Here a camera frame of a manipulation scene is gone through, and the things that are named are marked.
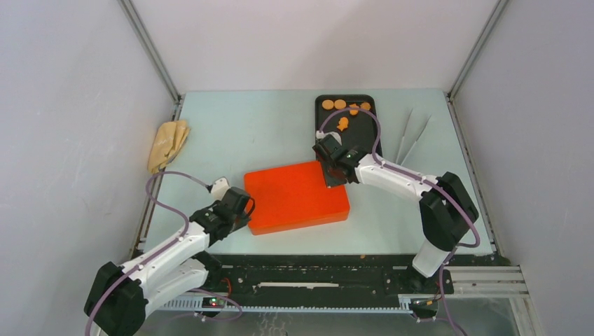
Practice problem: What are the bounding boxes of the black cookie tray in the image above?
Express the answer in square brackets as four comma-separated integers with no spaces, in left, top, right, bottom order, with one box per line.
[314,94,378,153]

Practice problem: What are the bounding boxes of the orange box lid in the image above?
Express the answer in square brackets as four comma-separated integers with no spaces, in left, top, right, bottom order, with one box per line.
[244,161,350,235]

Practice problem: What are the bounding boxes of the metal tongs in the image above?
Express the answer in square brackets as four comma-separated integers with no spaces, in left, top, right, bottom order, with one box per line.
[395,108,432,165]

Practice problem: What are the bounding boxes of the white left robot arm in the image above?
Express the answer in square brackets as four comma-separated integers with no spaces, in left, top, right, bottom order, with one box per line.
[83,187,255,335]

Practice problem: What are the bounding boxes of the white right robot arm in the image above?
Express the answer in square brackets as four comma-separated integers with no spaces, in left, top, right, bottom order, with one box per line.
[312,131,481,293]

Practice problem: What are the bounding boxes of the star orange cookie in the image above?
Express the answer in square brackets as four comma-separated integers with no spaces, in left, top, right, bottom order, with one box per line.
[336,117,350,132]

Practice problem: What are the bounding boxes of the round orange cookie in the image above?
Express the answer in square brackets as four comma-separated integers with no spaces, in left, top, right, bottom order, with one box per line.
[321,99,335,111]
[333,99,347,110]

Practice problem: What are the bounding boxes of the yellow cloth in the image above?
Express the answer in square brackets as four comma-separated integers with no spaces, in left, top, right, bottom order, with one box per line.
[147,120,191,174]

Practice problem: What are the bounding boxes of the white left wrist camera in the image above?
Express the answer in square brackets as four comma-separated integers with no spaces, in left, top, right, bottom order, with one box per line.
[209,177,231,201]

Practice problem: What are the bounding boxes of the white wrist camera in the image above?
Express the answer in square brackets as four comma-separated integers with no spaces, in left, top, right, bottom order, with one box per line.
[209,177,231,201]
[315,130,343,145]

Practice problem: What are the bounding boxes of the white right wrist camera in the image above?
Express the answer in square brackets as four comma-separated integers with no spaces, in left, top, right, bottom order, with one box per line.
[315,130,343,145]

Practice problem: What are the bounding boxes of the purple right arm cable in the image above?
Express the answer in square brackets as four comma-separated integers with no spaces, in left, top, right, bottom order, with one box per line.
[317,106,482,336]

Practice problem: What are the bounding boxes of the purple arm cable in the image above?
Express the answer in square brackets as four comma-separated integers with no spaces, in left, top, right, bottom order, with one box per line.
[84,170,244,336]
[317,106,482,336]

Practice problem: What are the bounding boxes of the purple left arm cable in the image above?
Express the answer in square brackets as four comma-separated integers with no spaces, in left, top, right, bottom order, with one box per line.
[84,170,244,336]

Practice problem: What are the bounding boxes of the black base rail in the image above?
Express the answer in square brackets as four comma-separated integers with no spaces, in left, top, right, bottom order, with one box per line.
[176,253,456,311]

